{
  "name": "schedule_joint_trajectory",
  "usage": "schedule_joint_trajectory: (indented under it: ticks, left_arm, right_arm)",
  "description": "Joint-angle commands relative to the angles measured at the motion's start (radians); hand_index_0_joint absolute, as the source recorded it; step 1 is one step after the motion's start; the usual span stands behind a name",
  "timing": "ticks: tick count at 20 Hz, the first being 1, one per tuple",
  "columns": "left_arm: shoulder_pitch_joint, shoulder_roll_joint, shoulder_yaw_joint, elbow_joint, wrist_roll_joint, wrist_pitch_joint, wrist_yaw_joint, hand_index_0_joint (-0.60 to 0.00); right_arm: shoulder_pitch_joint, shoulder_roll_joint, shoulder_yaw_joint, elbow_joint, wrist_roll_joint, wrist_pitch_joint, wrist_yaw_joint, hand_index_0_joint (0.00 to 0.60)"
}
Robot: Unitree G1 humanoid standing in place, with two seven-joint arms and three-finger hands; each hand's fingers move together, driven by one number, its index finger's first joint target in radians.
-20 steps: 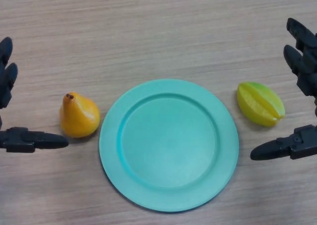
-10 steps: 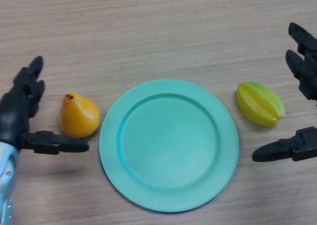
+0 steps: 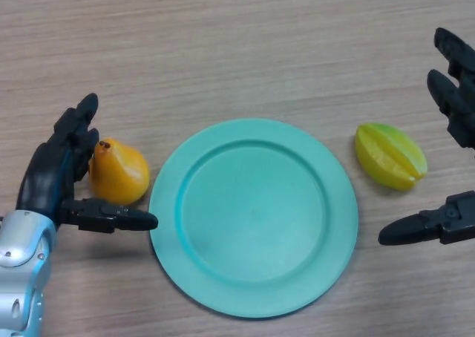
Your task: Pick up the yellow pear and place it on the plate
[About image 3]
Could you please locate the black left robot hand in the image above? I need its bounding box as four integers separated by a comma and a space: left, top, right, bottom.
16, 92, 160, 235

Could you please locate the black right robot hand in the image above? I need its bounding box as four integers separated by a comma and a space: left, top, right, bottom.
378, 27, 475, 246

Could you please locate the yellow pear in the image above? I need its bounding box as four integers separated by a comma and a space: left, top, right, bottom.
88, 138, 151, 206

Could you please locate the green round plate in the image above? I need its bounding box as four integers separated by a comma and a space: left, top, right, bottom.
148, 118, 359, 319

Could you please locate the yellow-green starfruit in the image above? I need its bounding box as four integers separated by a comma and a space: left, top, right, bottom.
355, 122, 428, 192

